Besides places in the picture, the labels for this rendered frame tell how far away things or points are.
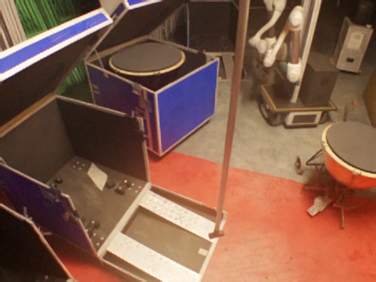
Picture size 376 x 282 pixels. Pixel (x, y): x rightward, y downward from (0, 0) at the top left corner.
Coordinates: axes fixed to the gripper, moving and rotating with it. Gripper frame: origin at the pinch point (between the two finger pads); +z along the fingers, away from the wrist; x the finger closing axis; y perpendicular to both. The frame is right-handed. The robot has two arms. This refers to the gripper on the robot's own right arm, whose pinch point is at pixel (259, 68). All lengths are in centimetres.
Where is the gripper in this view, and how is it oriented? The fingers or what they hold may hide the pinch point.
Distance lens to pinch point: 377.7
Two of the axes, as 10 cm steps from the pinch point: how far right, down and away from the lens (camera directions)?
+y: 10.0, -0.5, 0.6
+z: 0.0, 7.6, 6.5
